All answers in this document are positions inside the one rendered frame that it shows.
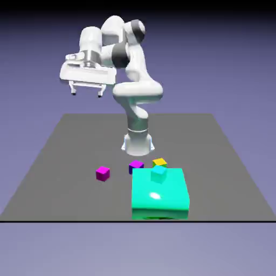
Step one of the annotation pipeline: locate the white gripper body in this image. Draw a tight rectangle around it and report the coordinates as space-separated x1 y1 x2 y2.
59 61 118 86

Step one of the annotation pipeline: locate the small purple cube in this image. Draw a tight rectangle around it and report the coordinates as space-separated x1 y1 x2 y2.
128 160 144 175

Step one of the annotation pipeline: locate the small magenta cube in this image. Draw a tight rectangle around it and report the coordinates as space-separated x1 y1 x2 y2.
95 166 111 182

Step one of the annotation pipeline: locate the small yellow cube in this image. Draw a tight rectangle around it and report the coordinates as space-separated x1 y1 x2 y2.
151 157 168 169

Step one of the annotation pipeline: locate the small cyan cube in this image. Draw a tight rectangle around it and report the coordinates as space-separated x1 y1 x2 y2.
150 165 168 184

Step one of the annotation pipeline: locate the large turquoise box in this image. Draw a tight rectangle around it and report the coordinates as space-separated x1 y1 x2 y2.
131 167 190 221

